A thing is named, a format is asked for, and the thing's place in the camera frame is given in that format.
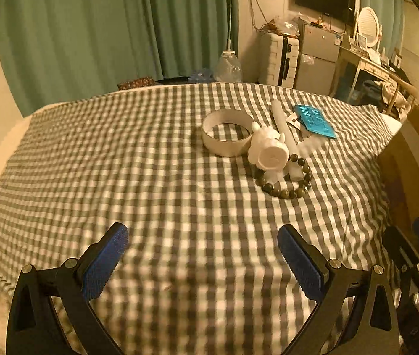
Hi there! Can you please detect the brown cardboard box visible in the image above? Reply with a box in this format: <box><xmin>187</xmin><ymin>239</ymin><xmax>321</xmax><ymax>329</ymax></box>
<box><xmin>378</xmin><ymin>105</ymin><xmax>419</xmax><ymax>237</ymax></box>

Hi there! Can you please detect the thin white pole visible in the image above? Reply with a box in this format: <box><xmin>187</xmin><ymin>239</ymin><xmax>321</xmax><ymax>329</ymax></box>
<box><xmin>227</xmin><ymin>0</ymin><xmax>233</xmax><ymax>52</ymax></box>

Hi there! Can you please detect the white figurine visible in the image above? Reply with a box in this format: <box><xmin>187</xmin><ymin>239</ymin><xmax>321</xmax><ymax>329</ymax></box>
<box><xmin>247</xmin><ymin>121</ymin><xmax>289</xmax><ymax>172</ymax></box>

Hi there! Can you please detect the white dressing table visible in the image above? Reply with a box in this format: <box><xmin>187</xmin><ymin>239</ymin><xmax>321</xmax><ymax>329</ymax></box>
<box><xmin>337</xmin><ymin>42</ymin><xmax>399</xmax><ymax>104</ymax></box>

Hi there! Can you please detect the teal packet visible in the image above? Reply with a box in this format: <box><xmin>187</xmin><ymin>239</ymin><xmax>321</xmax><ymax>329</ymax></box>
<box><xmin>293</xmin><ymin>104</ymin><xmax>336</xmax><ymax>139</ymax></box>

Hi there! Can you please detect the narrow green curtain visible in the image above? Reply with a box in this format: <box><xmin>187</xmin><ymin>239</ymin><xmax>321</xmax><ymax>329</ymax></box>
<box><xmin>359</xmin><ymin>0</ymin><xmax>406</xmax><ymax>50</ymax></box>

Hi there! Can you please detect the white suitcase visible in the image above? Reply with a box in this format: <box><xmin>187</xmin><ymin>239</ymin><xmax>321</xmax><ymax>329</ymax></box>
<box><xmin>257</xmin><ymin>31</ymin><xmax>301</xmax><ymax>88</ymax></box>

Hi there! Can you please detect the patterned brown bag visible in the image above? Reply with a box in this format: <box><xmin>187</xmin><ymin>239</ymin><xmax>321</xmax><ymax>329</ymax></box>
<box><xmin>117</xmin><ymin>76</ymin><xmax>154</xmax><ymax>90</ymax></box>

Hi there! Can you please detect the grey checked blanket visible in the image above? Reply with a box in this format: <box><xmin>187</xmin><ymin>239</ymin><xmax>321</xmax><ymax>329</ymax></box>
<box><xmin>0</xmin><ymin>81</ymin><xmax>404</xmax><ymax>355</ymax></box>

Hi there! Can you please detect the grey small fridge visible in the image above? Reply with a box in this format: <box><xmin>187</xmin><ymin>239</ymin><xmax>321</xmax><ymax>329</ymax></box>
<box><xmin>294</xmin><ymin>22</ymin><xmax>345</xmax><ymax>91</ymax></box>

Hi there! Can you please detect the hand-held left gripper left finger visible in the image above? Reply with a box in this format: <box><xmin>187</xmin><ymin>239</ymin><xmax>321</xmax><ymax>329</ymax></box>
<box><xmin>6</xmin><ymin>222</ymin><xmax>129</xmax><ymax>355</ymax></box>

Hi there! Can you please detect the blue bottle pack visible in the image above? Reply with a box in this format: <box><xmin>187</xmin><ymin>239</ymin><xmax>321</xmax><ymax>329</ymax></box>
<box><xmin>188</xmin><ymin>68</ymin><xmax>214</xmax><ymax>84</ymax></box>

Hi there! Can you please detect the large clear water bottle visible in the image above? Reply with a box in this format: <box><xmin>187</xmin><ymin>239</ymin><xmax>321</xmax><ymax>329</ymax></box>
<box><xmin>214</xmin><ymin>50</ymin><xmax>243</xmax><ymax>84</ymax></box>

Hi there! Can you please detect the dark bead bracelet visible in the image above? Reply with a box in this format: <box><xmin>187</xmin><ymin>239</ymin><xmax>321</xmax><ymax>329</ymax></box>
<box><xmin>254</xmin><ymin>153</ymin><xmax>313</xmax><ymax>199</ymax></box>

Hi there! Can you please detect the black wall cable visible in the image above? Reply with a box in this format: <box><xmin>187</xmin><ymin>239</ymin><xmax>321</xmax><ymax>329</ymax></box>
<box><xmin>249</xmin><ymin>0</ymin><xmax>269</xmax><ymax>32</ymax></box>

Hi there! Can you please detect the wooden chair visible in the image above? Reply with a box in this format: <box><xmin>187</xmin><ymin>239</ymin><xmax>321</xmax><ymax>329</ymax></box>
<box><xmin>380</xmin><ymin>70</ymin><xmax>419</xmax><ymax>119</ymax></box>

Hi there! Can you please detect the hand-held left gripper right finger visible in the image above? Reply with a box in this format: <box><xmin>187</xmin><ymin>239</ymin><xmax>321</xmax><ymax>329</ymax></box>
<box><xmin>277</xmin><ymin>224</ymin><xmax>404</xmax><ymax>355</ymax></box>

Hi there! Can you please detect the cream cloth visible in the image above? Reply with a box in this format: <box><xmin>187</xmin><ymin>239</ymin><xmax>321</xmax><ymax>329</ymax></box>
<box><xmin>381</xmin><ymin>81</ymin><xmax>415</xmax><ymax>115</ymax></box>

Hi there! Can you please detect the white oval mirror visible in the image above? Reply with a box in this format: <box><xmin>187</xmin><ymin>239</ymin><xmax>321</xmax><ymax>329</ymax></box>
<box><xmin>354</xmin><ymin>6</ymin><xmax>382</xmax><ymax>50</ymax></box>

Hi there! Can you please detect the white tube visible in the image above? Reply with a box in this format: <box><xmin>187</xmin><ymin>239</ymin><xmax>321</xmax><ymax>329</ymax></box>
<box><xmin>272</xmin><ymin>99</ymin><xmax>304</xmax><ymax>181</ymax></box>

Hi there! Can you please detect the white tape roll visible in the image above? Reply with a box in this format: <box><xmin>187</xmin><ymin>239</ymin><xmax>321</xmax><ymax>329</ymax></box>
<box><xmin>201</xmin><ymin>110</ymin><xmax>253</xmax><ymax>157</ymax></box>

